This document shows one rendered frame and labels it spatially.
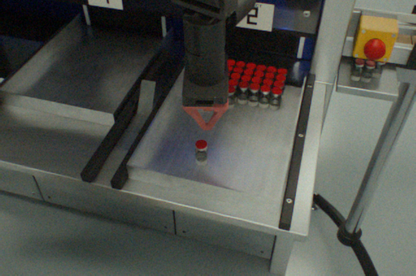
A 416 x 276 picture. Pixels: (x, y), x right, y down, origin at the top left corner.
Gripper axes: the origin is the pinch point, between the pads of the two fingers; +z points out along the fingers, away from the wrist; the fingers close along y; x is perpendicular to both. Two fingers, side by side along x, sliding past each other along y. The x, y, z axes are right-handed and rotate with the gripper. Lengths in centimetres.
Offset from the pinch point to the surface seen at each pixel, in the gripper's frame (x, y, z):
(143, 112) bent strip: 13.6, 10.9, 10.3
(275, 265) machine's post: -21, 18, 94
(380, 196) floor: -70, 54, 104
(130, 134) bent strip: 15.3, 4.8, 10.3
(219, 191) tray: -2.2, -9.7, 7.3
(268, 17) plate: -11.5, 27.0, -1.5
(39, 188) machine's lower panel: 68, 41, 84
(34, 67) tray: 40.6, 24.4, 10.0
